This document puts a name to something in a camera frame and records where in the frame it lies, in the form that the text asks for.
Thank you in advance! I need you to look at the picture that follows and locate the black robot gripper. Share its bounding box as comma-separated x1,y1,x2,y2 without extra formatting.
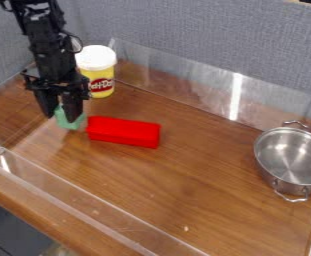
23,31,88,123

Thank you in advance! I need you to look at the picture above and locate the green foam cube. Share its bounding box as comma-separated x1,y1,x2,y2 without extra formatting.
53,104,85,130

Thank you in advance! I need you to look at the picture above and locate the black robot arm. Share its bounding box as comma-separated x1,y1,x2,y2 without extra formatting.
0,0,89,123

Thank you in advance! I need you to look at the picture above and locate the yellow Play-Doh can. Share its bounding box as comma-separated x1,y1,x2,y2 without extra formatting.
75,45,117,98

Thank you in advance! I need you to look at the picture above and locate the red rectangular block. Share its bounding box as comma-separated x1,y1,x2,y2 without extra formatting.
85,116,160,148

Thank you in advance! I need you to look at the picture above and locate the clear acrylic table barrier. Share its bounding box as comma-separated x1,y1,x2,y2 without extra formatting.
0,39,311,256

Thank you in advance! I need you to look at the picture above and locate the stainless steel pot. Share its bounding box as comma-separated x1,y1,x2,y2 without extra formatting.
254,120,311,203

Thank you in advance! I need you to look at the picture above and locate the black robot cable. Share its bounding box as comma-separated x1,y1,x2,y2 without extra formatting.
61,31,85,54

